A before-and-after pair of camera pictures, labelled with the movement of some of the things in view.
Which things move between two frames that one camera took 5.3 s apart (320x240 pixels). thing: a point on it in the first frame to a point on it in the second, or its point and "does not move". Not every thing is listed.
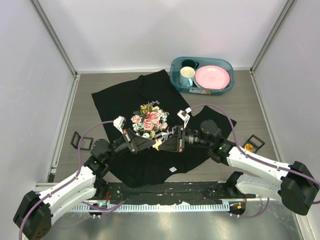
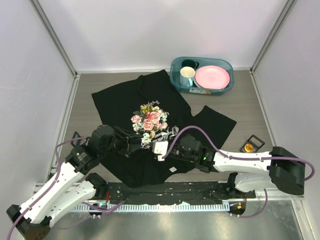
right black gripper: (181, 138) to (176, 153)
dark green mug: (190, 63) does not move
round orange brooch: (249, 147) does not move
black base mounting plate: (167, 193) does not move
